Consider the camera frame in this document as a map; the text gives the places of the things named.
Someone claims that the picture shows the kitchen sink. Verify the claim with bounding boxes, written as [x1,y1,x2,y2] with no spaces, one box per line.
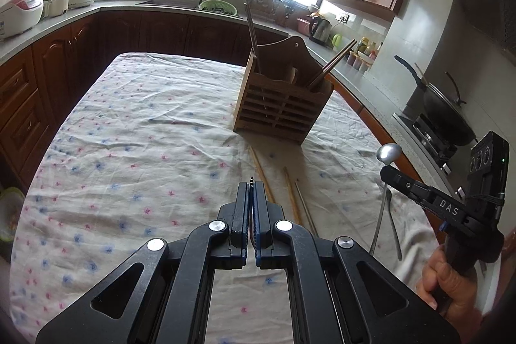
[135,0,202,10]

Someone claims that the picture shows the green colander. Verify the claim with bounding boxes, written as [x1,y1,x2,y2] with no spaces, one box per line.
[199,0,238,15]

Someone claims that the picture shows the metal chopstick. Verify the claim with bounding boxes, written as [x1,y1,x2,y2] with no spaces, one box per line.
[244,0,263,75]
[294,180,320,239]
[247,5,264,75]

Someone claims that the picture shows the metal spoon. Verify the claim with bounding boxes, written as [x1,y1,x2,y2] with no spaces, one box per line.
[369,143,403,255]

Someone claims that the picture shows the gas stove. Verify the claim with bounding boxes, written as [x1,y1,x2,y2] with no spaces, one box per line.
[410,112,459,176]

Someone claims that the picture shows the person's right hand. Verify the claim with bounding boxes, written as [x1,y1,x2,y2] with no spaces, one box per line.
[416,242,484,324]

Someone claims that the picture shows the electric kettle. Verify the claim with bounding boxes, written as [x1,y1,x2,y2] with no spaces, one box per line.
[308,14,333,45]

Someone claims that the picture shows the wooden utensil holder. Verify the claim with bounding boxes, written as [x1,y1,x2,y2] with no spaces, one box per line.
[233,35,335,146]

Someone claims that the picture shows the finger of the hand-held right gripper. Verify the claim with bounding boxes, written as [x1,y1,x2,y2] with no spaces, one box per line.
[381,165,435,208]

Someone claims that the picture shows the row of spice containers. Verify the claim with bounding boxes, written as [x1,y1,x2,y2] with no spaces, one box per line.
[345,50,372,73]

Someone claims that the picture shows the dark metal tap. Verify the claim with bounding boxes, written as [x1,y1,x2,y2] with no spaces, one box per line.
[276,0,300,27]

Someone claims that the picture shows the black wok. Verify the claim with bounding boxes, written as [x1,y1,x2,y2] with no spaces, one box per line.
[394,54,479,147]

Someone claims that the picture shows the red and white rice cooker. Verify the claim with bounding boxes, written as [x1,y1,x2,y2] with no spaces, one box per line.
[0,0,45,41]

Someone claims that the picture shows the glass wok lid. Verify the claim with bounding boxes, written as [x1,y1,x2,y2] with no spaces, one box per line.
[422,71,468,108]

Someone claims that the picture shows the grey kitchen countertop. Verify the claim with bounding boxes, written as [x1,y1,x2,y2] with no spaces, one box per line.
[0,0,449,184]

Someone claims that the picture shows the wooden lower cabinets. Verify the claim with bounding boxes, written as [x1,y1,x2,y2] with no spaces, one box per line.
[0,10,404,188]

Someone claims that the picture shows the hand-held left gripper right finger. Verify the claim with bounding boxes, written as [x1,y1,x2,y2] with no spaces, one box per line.
[251,183,462,344]

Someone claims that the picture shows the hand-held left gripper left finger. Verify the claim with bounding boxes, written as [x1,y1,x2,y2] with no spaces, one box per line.
[35,182,253,344]

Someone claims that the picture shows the floral white tablecloth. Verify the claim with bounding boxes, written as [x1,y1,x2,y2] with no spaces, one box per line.
[9,52,441,344]

